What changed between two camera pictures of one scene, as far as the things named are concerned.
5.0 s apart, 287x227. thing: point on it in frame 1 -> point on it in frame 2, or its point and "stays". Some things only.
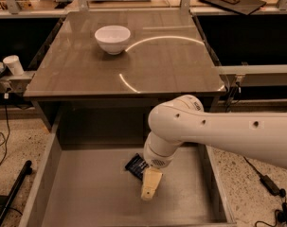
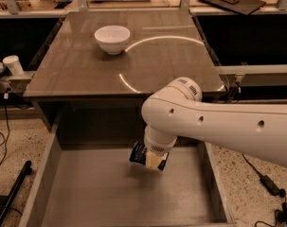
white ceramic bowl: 113,38 stays
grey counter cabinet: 109,69 stays
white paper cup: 13,63 stays
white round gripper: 156,161 -> 156,148
